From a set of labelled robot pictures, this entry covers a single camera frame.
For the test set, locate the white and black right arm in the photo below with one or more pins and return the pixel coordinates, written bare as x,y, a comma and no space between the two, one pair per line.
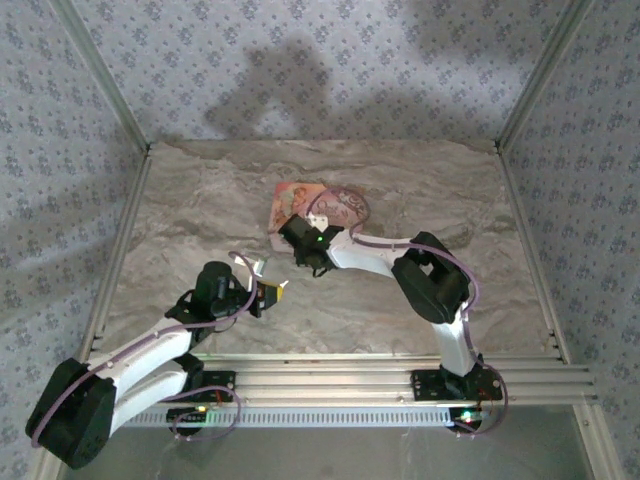
430,285

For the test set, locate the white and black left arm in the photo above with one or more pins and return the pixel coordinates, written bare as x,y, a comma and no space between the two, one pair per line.
145,350

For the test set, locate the left control board with LED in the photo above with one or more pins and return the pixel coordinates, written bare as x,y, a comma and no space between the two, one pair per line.
192,414

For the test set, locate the control board with led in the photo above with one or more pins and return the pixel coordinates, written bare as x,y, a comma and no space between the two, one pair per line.
192,414
470,417

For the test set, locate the right control board with LED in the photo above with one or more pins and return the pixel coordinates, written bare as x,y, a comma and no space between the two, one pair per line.
470,417

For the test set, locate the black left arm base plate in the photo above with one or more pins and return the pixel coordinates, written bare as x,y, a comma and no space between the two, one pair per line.
220,382

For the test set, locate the aluminium mounting rail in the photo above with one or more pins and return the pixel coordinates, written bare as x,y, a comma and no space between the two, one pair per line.
325,380

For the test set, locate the aluminium table side rail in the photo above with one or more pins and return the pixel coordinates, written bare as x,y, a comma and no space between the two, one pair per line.
117,250
532,250

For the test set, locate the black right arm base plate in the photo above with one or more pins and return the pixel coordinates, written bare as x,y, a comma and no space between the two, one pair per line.
430,385

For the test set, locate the aluminium frame post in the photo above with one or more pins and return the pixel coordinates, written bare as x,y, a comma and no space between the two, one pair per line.
545,75
100,75

